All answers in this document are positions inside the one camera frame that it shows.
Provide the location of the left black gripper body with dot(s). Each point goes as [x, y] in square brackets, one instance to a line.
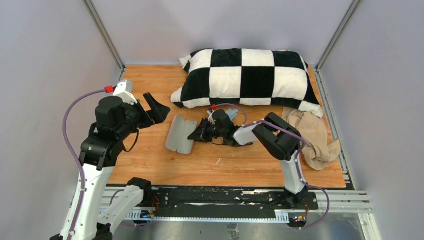
[137, 116]

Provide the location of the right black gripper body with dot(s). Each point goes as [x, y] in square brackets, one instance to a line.
[213, 131]

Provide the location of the pink glasses case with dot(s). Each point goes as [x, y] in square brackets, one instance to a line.
[177, 138]

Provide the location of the dark aviator sunglasses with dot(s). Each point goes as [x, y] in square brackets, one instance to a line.
[230, 142]

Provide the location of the blue lens cloth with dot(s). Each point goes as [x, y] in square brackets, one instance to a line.
[232, 113]

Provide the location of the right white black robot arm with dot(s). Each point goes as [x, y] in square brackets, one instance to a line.
[279, 138]

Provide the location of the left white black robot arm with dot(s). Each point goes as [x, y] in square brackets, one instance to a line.
[99, 152]

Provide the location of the black white checkered pillow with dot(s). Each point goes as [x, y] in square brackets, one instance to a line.
[250, 77]

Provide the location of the beige crumpled cloth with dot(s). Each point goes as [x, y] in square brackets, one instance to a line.
[320, 149]

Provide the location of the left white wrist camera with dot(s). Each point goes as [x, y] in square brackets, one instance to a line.
[123, 90]

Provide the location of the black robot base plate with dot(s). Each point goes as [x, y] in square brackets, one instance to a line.
[224, 202]

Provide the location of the slotted aluminium rail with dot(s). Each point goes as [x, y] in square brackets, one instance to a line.
[334, 201]

